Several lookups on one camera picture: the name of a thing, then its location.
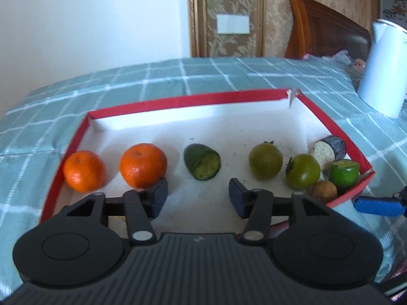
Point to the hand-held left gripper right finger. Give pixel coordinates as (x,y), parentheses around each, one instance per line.
(237,200)

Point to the orange mandarin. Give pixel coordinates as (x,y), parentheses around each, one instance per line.
(143,165)
(84,171)

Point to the small dark sugarcane piece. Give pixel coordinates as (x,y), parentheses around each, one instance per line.
(329,152)

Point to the cut green lime piece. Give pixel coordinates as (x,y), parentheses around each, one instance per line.
(343,174)

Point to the framed wall picture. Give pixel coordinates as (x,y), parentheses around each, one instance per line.
(394,6)

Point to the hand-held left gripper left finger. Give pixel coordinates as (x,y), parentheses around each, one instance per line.
(159,197)

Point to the green tomato with stem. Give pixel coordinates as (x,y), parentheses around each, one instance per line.
(265,160)

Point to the pink cloth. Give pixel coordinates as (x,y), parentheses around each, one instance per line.
(311,56)

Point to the brown longan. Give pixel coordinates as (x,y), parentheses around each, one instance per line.
(323,191)

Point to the plain green tomato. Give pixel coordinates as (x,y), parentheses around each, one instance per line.
(302,171)

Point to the green checked bedsheet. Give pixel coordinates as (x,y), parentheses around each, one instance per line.
(127,79)

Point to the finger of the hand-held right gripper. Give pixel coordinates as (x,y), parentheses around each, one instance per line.
(378,206)

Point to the wooden headboard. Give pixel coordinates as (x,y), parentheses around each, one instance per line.
(324,28)

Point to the cut green avocado piece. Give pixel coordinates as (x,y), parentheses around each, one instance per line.
(200,162)

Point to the crumpled plastic bag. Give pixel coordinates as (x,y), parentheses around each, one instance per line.
(349,60)

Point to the white electric kettle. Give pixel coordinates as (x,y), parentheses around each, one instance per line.
(384,70)

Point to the white light switch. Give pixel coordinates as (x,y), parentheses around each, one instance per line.
(233,24)

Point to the gold ornate wall frame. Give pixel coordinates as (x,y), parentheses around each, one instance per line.
(194,16)

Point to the red cardboard box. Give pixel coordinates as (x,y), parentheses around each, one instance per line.
(206,127)

